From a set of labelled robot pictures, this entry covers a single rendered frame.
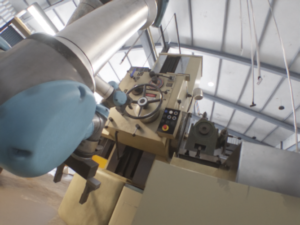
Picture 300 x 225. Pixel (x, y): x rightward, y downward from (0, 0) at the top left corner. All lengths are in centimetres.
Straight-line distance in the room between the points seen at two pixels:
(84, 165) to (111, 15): 41
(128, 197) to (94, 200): 34
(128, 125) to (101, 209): 82
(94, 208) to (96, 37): 142
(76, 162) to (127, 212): 91
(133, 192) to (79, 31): 125
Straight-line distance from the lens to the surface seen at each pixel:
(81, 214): 161
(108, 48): 25
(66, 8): 1200
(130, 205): 135
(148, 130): 139
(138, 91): 166
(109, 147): 230
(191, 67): 278
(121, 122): 153
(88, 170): 50
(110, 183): 144
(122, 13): 30
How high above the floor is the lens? 69
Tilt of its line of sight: 24 degrees up
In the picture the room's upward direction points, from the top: 22 degrees clockwise
